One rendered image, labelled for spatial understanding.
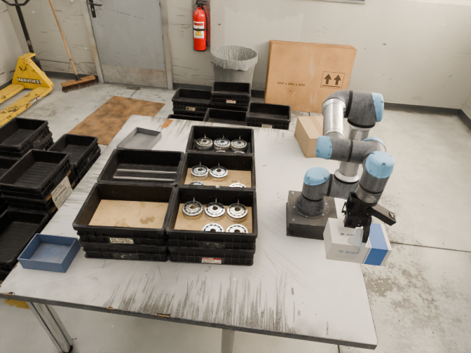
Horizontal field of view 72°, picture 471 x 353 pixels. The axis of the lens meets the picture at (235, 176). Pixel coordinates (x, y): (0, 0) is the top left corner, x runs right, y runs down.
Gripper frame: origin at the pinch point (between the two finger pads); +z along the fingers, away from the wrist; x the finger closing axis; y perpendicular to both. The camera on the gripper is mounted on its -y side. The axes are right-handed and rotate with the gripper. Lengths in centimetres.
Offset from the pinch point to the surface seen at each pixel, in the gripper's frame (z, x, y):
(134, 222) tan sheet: 28, -20, 94
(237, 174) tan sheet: 28, -64, 49
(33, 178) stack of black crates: 61, -78, 193
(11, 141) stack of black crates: 61, -117, 236
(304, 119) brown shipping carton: 26, -133, 8
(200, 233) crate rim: 18, -9, 59
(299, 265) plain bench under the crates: 41.3, -16.7, 13.1
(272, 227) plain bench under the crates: 41, -39, 27
